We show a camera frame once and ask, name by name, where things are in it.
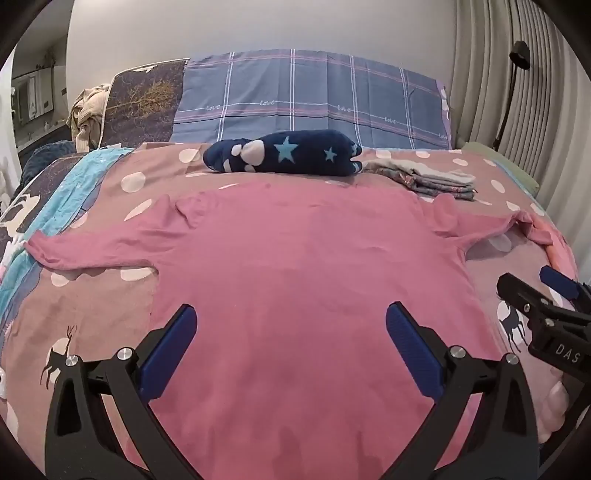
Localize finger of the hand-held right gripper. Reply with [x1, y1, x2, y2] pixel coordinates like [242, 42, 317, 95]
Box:
[497, 273, 557, 319]
[539, 266, 591, 317]

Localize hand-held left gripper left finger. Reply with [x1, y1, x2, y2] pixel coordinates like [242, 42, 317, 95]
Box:
[45, 304, 198, 480]

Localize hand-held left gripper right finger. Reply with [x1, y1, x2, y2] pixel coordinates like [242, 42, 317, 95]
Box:
[383, 302, 540, 480]

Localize pink long-sleeved shirt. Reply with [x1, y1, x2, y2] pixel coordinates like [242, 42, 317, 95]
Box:
[23, 182, 566, 480]

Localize heap of beige clothes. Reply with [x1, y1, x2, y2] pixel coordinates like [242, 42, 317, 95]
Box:
[67, 84, 112, 153]

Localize person's right hand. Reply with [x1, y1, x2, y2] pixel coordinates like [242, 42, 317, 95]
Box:
[536, 377, 575, 446]

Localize pink polka-dot bed sheet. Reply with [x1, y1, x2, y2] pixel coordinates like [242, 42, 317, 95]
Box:
[0, 141, 578, 480]

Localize green bed cover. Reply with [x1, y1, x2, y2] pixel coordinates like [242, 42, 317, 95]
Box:
[462, 141, 541, 195]

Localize folded floral garment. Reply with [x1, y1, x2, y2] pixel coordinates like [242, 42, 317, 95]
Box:
[365, 164, 478, 202]

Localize folded grey garment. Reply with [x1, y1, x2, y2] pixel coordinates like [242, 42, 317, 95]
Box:
[369, 159, 476, 188]

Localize beige pleated curtain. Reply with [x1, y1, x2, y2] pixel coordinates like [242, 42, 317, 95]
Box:
[455, 0, 591, 217]

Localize teal quilted blanket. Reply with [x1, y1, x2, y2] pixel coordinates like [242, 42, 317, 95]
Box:
[0, 148, 123, 324]

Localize dark deer-print blanket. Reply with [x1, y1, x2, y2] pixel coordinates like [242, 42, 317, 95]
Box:
[0, 154, 84, 259]

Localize black floor lamp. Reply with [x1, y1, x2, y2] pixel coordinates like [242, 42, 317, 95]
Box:
[492, 41, 531, 151]

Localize dark blue knitted blanket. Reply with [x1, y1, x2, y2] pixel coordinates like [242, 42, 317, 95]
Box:
[14, 141, 77, 195]

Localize navy star-print fleece blanket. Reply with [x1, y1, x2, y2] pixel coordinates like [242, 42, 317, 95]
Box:
[203, 130, 364, 176]

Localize dark tree-print pillow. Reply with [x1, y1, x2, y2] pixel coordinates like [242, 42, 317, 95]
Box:
[99, 59, 191, 149]

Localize blue plaid quilt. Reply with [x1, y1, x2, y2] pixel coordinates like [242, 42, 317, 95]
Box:
[168, 50, 452, 151]

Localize grey wall cabinet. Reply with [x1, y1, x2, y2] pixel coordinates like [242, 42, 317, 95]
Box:
[13, 67, 58, 127]

